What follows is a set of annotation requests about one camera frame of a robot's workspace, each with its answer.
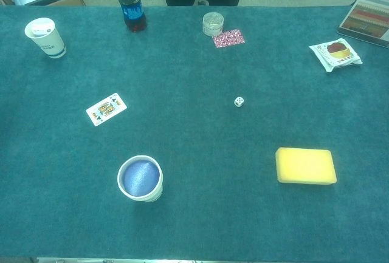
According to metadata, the yellow sponge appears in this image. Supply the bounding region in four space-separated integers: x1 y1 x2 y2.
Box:
275 146 337 184

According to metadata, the teal felt table cloth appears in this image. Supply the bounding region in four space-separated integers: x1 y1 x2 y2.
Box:
0 4 389 259

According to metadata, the king of clubs card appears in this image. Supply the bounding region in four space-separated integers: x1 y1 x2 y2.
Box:
85 92 128 127

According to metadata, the clear plastic jar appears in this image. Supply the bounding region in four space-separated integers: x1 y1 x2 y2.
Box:
202 12 225 38

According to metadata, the paper cup blue inside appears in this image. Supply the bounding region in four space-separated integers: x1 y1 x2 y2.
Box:
117 154 164 203

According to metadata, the white paper cup blue band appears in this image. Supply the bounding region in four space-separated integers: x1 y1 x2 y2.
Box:
24 17 67 60

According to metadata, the red patterned playing card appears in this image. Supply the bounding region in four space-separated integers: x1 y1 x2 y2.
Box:
213 29 246 49

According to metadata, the white snack packet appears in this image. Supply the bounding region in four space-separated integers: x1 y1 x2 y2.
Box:
309 38 363 73

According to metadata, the picture book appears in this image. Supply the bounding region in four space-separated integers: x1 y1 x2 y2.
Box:
337 0 389 48

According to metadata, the small white paper packet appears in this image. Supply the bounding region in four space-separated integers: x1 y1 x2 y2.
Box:
31 25 53 38

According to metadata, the cola bottle blue label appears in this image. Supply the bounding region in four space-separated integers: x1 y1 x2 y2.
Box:
117 0 147 33

